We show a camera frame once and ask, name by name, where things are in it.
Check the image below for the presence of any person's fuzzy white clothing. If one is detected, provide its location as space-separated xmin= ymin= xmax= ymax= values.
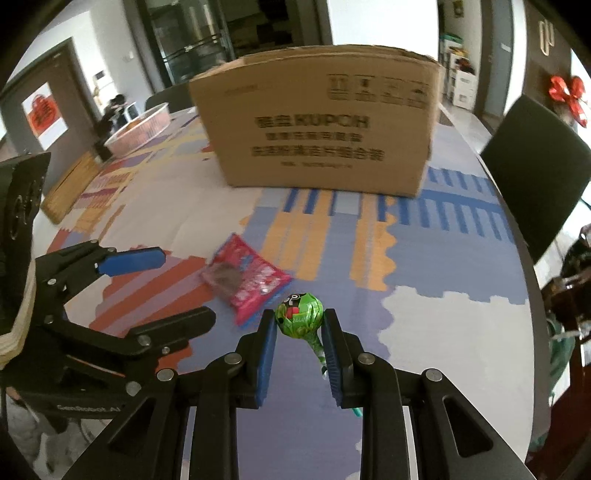
xmin=0 ymin=397 xmax=95 ymax=480

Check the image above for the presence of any person's left forearm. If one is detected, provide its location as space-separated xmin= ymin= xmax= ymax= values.
xmin=0 ymin=263 xmax=38 ymax=367

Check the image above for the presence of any white poster red symbol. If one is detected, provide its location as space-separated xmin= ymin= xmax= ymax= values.
xmin=22 ymin=82 xmax=65 ymax=149

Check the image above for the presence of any grey dining chair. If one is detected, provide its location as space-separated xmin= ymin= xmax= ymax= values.
xmin=144 ymin=83 xmax=195 ymax=112

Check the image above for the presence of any pink snack packet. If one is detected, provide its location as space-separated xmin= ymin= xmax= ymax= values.
xmin=201 ymin=233 xmax=294 ymax=328

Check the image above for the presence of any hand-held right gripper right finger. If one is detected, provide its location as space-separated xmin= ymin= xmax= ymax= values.
xmin=321 ymin=307 xmax=532 ymax=480

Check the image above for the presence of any green lollipop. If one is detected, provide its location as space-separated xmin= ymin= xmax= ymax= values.
xmin=274 ymin=292 xmax=365 ymax=418

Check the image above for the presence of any dark object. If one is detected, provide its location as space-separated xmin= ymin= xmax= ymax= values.
xmin=99 ymin=95 xmax=126 ymax=137

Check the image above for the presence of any patchwork printed tablecloth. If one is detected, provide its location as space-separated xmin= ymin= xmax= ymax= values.
xmin=41 ymin=99 xmax=541 ymax=480

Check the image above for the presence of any white plastic basket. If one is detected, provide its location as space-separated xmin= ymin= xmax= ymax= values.
xmin=104 ymin=102 xmax=171 ymax=158

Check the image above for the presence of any red bow decoration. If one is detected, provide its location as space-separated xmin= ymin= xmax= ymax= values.
xmin=549 ymin=75 xmax=588 ymax=127

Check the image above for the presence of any white drawer cabinet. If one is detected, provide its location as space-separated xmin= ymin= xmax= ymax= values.
xmin=450 ymin=69 xmax=478 ymax=110

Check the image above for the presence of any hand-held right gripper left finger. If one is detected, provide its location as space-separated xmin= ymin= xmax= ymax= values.
xmin=62 ymin=309 xmax=279 ymax=480

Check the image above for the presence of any light wooden box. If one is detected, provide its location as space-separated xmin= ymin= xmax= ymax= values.
xmin=41 ymin=150 xmax=105 ymax=225

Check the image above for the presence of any glass sliding door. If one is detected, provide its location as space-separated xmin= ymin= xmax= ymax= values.
xmin=139 ymin=0 xmax=236 ymax=86

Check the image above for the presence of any dark dining chair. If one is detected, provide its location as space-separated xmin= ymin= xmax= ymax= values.
xmin=480 ymin=95 xmax=591 ymax=264

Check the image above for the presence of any dark wooden door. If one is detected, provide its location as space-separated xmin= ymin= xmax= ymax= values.
xmin=475 ymin=0 xmax=515 ymax=118

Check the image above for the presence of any cardboard box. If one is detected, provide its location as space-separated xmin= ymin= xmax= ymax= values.
xmin=188 ymin=45 xmax=447 ymax=197

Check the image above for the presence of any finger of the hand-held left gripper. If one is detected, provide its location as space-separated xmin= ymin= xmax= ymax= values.
xmin=45 ymin=306 xmax=217 ymax=360
xmin=34 ymin=242 xmax=166 ymax=319

